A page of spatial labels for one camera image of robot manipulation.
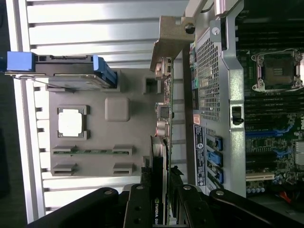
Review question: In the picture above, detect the blue PCIe expansion slot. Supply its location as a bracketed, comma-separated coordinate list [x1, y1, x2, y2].
[245, 128, 293, 138]

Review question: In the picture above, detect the grey case handle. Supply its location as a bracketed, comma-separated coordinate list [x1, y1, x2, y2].
[184, 0, 245, 19]

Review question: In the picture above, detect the metal CPU socket cover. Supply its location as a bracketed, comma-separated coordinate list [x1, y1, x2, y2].
[294, 51, 304, 87]

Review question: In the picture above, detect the CPU socket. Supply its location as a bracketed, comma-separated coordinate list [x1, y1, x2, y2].
[251, 48, 297, 94]

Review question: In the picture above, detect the black PC case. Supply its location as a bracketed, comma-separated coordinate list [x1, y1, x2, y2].
[182, 0, 304, 205]

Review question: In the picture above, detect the hard disk with blue caddy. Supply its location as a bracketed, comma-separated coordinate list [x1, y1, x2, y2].
[0, 50, 119, 90]

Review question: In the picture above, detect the silver CPU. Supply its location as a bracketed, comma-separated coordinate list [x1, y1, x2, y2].
[57, 109, 86, 138]

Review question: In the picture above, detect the green RAM stick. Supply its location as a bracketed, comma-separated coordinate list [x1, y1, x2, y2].
[52, 148, 133, 155]

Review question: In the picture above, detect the white PCI expansion slot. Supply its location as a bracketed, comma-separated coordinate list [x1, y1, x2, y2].
[245, 174, 274, 182]

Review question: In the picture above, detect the grey parts rack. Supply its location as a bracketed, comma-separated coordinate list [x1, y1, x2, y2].
[46, 68, 168, 178]

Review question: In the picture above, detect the black expansion slot blue latch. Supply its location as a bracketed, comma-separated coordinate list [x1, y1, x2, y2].
[246, 149, 293, 164]

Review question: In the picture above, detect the green motherboard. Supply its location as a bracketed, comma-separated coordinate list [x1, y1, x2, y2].
[237, 9, 304, 202]

